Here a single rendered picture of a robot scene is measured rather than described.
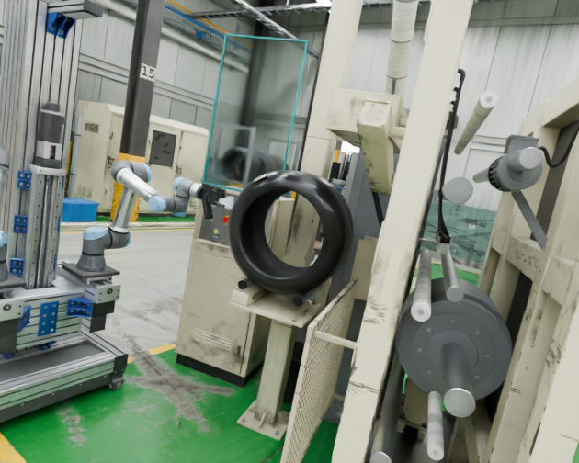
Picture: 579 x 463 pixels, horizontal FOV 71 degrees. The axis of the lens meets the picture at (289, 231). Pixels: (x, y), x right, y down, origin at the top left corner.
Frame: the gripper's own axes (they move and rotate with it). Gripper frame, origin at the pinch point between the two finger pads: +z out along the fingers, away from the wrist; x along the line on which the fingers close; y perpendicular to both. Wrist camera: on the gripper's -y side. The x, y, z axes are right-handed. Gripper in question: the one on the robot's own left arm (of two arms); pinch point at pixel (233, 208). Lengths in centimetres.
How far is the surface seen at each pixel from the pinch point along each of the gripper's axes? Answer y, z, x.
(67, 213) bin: -159, -415, 309
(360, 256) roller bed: -3, 65, 18
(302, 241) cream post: -7.9, 32.3, 25.1
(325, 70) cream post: 79, 16, 25
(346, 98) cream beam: 58, 47, -37
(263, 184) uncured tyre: 17.7, 16.2, -11.9
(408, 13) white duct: 119, 44, 41
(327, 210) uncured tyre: 16, 48, -12
